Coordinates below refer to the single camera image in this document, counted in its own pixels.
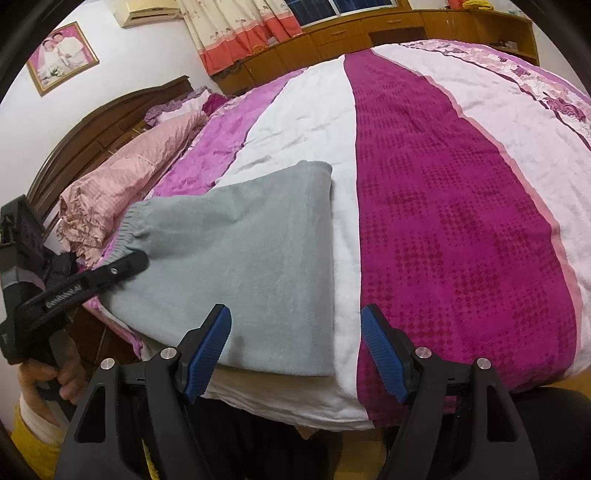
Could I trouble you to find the grey knit pants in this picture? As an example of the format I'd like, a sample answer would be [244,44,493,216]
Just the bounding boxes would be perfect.
[100,161,335,377]

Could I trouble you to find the yellow sleeve left forearm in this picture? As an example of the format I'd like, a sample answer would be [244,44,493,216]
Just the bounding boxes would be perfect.
[11,396,65,479]

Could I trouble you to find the person left hand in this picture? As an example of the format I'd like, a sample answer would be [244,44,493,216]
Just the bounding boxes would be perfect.
[18,338,87,413]

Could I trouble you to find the pink checked folded quilt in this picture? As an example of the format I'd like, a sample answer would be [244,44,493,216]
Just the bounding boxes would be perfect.
[57,111,207,268]

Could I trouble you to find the dark wooden headboard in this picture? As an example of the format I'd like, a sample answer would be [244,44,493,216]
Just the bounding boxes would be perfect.
[27,76,191,220]

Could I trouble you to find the purple white patchwork bedspread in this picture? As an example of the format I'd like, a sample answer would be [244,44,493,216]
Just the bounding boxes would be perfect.
[145,41,590,431]

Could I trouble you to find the framed wedding photo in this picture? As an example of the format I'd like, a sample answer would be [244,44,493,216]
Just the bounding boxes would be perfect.
[26,22,99,97]

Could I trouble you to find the purple pillow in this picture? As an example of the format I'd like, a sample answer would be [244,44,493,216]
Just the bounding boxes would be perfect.
[144,87,228,127]

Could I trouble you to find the floral cream red curtain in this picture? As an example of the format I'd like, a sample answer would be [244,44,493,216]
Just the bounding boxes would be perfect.
[177,0,303,76]

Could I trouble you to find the wooden low cabinet row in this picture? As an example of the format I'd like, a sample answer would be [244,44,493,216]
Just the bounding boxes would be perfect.
[213,1,539,96]

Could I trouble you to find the dark window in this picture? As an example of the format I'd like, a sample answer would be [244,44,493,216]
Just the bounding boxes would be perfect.
[286,0,400,26]

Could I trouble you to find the yellow object on cabinet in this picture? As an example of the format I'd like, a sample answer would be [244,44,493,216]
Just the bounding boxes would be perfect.
[447,0,494,11]

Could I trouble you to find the wall air conditioner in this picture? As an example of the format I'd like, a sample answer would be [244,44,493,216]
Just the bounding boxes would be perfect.
[110,0,181,28]

